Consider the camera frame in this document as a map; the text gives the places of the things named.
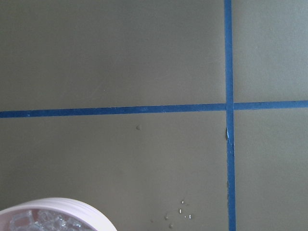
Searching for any pink plastic ice bowl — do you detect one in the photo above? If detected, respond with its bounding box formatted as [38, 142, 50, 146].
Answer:
[0, 197, 116, 231]

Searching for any clear ice cubes pile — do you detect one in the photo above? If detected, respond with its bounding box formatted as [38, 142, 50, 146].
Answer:
[8, 210, 92, 231]

